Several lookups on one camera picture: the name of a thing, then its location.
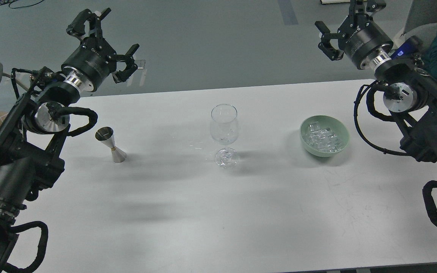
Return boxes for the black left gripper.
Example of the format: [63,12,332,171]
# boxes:
[61,8,140,92]

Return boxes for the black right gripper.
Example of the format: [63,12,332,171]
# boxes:
[314,0,393,70]

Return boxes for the steel double jigger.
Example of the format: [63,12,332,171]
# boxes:
[95,127,127,163]

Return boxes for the clear ice cubes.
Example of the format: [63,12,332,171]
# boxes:
[303,121,344,154]

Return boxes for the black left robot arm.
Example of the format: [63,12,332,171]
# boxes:
[0,8,140,273]

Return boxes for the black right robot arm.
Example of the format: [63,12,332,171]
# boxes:
[314,0,437,227]

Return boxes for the clear wine glass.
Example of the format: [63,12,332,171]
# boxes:
[210,104,240,169]

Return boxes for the grey office chair right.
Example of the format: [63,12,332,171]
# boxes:
[393,0,437,51]

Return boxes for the green bowl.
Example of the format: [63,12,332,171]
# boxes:
[299,115,350,157]

